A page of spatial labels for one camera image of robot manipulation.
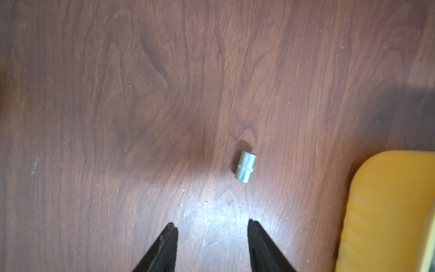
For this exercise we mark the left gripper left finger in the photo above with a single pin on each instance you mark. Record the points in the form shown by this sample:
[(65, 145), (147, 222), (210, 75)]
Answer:
[(161, 256)]

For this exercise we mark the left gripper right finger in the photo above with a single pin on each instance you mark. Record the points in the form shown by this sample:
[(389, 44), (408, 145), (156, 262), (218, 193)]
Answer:
[(265, 256)]

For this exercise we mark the silver socket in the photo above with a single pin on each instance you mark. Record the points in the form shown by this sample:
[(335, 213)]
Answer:
[(245, 166)]

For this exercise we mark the yellow plastic tray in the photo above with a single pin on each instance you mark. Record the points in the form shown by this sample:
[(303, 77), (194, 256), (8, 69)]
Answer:
[(389, 225)]

